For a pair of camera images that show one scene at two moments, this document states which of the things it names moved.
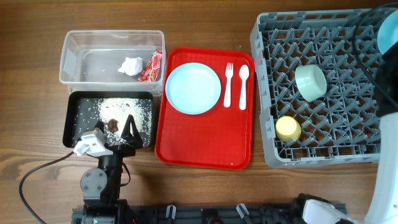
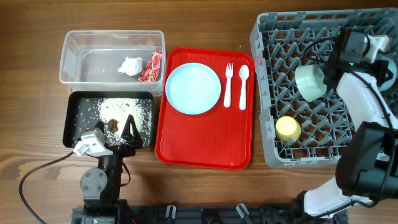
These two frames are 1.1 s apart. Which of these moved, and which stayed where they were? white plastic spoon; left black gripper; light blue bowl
Moved: light blue bowl
Stayed: white plastic spoon; left black gripper
